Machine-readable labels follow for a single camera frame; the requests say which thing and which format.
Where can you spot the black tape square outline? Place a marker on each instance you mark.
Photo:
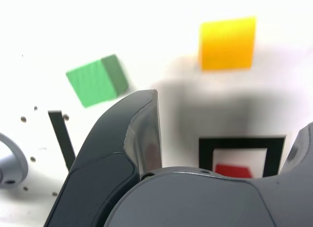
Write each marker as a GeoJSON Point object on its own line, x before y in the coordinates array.
{"type": "Point", "coordinates": [242, 142]}

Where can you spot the green cube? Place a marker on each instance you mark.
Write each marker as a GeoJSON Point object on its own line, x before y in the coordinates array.
{"type": "Point", "coordinates": [95, 82]}

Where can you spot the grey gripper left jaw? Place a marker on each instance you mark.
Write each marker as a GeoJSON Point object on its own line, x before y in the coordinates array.
{"type": "Point", "coordinates": [105, 143]}

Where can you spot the yellow cube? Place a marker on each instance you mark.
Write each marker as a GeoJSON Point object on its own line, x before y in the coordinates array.
{"type": "Point", "coordinates": [227, 43]}

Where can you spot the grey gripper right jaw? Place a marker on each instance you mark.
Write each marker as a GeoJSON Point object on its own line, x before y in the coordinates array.
{"type": "Point", "coordinates": [195, 202]}

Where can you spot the red cube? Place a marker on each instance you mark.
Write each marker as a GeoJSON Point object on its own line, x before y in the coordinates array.
{"type": "Point", "coordinates": [232, 171]}

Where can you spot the black tape strip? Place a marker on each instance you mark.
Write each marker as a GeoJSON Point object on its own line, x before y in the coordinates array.
{"type": "Point", "coordinates": [63, 136]}

